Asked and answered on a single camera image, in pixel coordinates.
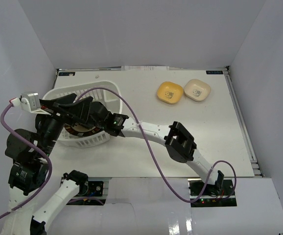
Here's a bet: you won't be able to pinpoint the white plastic dish bin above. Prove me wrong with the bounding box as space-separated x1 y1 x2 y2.
43 80 122 148

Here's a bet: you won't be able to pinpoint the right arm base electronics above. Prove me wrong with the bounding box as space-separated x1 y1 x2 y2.
189 179 237 208

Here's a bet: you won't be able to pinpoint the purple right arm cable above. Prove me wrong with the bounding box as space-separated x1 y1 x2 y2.
75 87 236 203

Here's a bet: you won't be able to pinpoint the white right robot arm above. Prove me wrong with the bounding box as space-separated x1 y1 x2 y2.
81 102 224 195

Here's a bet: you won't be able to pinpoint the round black rimmed plate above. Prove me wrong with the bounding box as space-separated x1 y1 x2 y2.
64 124 102 138

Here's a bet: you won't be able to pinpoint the yellow square panda dish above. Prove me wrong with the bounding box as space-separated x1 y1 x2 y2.
157 81 184 104

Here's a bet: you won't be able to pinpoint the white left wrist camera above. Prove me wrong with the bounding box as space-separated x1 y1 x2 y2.
9 92 50 115

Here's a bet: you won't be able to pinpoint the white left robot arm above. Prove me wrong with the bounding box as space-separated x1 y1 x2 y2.
0 94 93 235

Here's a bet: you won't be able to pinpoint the papers at table back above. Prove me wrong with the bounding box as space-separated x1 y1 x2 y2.
121 66 169 71

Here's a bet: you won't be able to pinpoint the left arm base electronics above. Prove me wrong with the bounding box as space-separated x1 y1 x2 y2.
67 181 106 206

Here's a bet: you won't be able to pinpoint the cream square panda dish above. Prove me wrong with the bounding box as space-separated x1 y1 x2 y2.
184 79 211 102

